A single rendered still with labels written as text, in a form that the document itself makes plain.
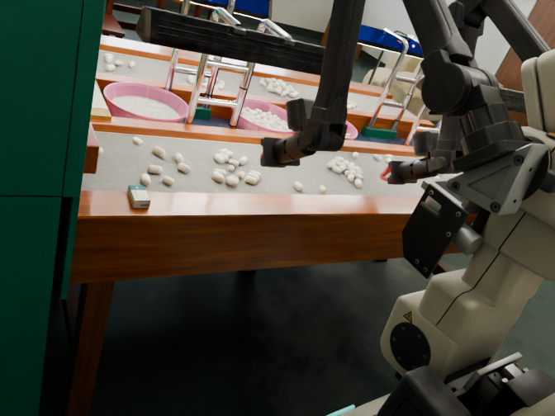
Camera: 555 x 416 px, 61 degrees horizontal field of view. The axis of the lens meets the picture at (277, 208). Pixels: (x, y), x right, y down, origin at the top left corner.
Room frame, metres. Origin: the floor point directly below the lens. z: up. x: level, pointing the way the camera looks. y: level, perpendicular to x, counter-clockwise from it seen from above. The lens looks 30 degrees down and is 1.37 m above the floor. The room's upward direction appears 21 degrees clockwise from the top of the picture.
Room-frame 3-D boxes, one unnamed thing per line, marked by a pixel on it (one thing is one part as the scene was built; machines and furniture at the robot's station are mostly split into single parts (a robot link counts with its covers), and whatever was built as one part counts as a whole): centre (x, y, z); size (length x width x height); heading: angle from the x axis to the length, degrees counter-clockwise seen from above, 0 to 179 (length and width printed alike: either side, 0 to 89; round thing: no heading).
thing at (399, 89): (4.57, -0.83, 0.41); 0.74 x 0.56 x 0.39; 134
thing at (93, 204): (1.34, -0.31, 0.67); 1.81 x 0.12 x 0.19; 128
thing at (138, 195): (0.87, 0.29, 0.77); 0.06 x 0.04 x 0.02; 38
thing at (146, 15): (1.28, 0.20, 1.08); 0.62 x 0.08 x 0.07; 128
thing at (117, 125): (1.64, -0.07, 0.71); 1.81 x 0.06 x 0.11; 128
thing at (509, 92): (1.88, -0.56, 1.08); 0.62 x 0.08 x 0.07; 128
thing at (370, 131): (2.26, -0.27, 0.90); 0.20 x 0.19 x 0.45; 128
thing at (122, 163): (1.50, -0.18, 0.73); 1.81 x 0.30 x 0.02; 128
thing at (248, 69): (1.35, 0.25, 0.90); 0.20 x 0.19 x 0.45; 128
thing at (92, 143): (0.96, 0.51, 0.83); 0.30 x 0.06 x 0.07; 38
